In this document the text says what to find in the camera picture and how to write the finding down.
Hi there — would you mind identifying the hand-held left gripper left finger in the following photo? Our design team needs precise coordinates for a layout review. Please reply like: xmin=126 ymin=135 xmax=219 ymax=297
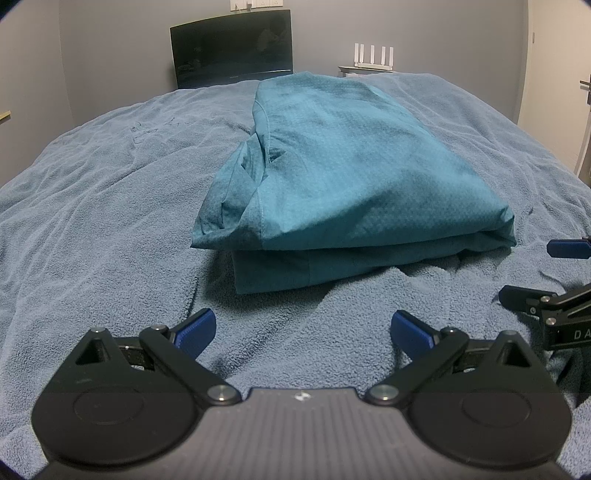
xmin=69 ymin=308 xmax=242 ymax=408

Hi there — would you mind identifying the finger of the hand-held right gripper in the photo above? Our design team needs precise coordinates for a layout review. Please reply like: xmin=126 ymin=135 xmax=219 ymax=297
xmin=547 ymin=237 xmax=591 ymax=260
xmin=499 ymin=284 xmax=591 ymax=319

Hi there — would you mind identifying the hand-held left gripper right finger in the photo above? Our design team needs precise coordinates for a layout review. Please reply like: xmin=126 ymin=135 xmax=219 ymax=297
xmin=365 ymin=311 xmax=541 ymax=408

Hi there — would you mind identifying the teal zip jacket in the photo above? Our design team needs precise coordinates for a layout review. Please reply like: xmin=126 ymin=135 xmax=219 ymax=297
xmin=190 ymin=71 xmax=517 ymax=295

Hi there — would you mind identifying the light blue fleece blanket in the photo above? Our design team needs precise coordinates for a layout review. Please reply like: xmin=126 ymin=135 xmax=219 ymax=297
xmin=0 ymin=71 xmax=591 ymax=480

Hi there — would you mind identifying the beige door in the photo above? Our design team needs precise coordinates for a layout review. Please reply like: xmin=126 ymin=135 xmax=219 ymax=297
xmin=516 ymin=0 xmax=591 ymax=178

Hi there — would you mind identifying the white router with antennas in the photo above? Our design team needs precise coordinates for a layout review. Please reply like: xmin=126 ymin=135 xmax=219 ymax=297
xmin=338 ymin=42 xmax=398 ymax=78

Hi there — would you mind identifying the black monitor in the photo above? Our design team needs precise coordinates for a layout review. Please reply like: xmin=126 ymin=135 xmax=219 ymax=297
xmin=169 ymin=8 xmax=295 ymax=90

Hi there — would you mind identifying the white wall socket strip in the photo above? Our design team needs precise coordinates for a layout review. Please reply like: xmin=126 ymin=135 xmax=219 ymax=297
xmin=229 ymin=0 xmax=284 ymax=11

